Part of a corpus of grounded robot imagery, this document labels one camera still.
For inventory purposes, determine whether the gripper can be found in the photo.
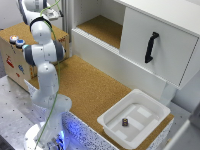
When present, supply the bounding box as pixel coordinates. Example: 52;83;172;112
42;7;64;20

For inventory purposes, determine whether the wooden drawer box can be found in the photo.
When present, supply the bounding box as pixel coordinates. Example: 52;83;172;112
0;22;71;93

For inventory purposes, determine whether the purple block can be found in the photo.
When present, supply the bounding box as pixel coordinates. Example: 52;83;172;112
121;118;130;128

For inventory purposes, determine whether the blue button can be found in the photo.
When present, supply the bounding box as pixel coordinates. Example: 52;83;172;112
15;38;26;48

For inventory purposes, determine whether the red button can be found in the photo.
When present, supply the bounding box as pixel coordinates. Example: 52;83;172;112
9;35;19;44

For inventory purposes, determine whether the white cabinet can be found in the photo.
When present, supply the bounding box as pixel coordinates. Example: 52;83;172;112
70;0;200;108

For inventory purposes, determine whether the white sliding door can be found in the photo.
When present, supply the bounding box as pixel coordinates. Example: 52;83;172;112
118;6;200;89

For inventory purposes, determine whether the white plastic box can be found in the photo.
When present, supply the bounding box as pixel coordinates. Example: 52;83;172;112
96;88;172;150

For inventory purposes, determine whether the green cable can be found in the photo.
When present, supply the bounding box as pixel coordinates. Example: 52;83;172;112
34;0;63;150

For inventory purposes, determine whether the black door handle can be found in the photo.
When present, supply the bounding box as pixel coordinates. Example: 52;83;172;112
144;31;160;64

